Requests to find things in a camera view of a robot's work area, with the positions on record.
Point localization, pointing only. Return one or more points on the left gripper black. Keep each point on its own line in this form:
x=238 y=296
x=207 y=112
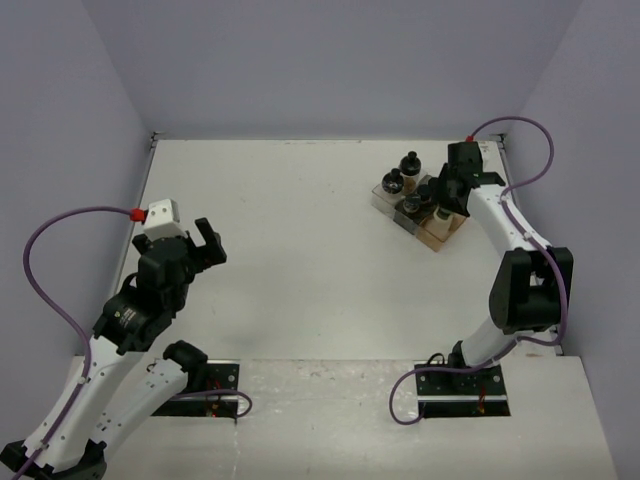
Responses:
x=214 y=250

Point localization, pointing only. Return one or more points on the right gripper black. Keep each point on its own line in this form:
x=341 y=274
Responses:
x=441 y=195

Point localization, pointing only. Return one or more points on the black cap bottle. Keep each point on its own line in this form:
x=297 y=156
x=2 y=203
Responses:
x=425 y=192

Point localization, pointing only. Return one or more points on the yellow lid spice jar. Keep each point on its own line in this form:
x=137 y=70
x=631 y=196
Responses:
x=441 y=222

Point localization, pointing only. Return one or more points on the black grinder pepper bottle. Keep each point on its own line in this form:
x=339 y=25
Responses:
x=411 y=205

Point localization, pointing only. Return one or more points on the brown spice jar black lid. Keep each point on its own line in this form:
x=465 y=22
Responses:
x=410 y=168

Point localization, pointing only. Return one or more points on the large white salt jar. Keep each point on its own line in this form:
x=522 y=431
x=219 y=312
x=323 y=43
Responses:
x=392 y=183

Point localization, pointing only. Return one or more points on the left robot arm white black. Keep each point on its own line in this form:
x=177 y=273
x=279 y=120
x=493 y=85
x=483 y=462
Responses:
x=85 y=429

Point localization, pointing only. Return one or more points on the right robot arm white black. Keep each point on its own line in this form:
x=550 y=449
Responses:
x=529 y=298

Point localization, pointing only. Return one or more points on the clear tiered organizer tray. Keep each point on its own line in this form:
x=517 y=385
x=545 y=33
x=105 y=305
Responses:
x=420 y=225

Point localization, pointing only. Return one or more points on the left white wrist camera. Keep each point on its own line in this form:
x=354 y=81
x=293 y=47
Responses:
x=163 y=220

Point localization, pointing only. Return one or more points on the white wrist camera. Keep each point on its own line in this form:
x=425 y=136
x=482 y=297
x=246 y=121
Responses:
x=486 y=151
x=163 y=220

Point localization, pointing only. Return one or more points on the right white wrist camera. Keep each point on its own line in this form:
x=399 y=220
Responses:
x=486 y=151

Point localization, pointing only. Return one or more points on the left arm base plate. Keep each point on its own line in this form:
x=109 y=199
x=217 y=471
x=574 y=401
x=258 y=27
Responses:
x=217 y=375

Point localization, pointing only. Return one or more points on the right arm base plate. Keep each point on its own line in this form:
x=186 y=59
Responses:
x=447 y=395

